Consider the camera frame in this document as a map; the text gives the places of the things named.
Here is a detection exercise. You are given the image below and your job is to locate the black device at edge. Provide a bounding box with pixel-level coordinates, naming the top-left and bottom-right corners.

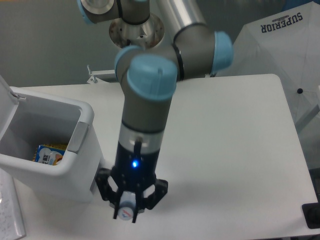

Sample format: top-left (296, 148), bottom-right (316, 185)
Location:
top-left (302, 202), bottom-right (320, 229)

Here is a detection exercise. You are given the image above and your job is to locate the white metal mounting bracket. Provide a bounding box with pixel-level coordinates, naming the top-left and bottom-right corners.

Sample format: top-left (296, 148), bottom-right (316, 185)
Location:
top-left (86, 64), bottom-right (118, 84)

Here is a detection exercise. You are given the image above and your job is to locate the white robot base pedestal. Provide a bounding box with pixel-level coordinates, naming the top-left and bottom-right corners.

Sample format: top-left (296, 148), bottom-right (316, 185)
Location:
top-left (109, 13), bottom-right (165, 49)

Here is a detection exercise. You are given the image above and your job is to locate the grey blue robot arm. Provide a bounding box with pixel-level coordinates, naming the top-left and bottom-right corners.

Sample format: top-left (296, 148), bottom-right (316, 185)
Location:
top-left (95, 0), bottom-right (234, 223)

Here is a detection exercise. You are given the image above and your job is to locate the white umbrella with lettering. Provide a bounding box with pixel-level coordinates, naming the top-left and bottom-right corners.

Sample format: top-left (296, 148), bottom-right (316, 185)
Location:
top-left (217, 1), bottom-right (320, 122)

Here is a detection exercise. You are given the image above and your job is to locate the white plastic trash can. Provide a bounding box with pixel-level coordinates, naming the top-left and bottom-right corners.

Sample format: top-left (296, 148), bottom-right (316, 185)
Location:
top-left (0, 79), bottom-right (103, 203)

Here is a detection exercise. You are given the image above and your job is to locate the clear plastic bottle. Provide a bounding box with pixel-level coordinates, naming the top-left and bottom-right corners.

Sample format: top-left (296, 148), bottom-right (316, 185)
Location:
top-left (117, 191), bottom-right (136, 221)

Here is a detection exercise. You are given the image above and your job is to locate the blue yellow snack packet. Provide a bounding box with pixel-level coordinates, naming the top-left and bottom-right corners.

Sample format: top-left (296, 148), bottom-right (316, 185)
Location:
top-left (32, 143), bottom-right (67, 166)

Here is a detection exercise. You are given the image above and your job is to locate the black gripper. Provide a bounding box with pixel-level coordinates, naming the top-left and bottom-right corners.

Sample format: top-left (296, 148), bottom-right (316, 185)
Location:
top-left (96, 144), bottom-right (168, 223)

